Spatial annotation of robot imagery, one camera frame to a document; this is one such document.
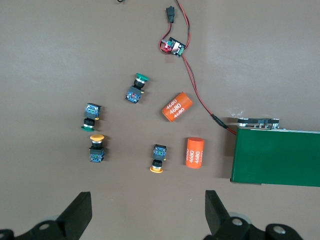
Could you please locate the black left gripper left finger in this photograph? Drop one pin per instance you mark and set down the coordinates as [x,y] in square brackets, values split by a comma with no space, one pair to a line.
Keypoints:
[75,215]

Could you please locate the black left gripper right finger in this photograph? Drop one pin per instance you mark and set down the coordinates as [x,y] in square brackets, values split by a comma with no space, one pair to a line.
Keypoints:
[217,215]

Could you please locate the yellow mushroom push button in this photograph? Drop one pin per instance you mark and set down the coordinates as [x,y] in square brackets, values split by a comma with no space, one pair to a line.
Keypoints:
[97,152]
[159,152]

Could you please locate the orange 4680 cylinder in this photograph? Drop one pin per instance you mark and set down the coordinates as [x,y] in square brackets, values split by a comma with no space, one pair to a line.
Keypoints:
[194,152]
[176,107]

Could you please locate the green mushroom push button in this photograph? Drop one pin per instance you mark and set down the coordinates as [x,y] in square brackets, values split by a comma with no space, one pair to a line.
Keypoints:
[91,111]
[133,93]

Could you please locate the green belt conveyor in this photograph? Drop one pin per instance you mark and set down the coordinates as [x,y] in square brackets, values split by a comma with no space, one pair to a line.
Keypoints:
[275,157]

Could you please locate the small black circuit board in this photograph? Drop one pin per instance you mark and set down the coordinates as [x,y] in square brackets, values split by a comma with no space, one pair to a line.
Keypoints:
[175,46]

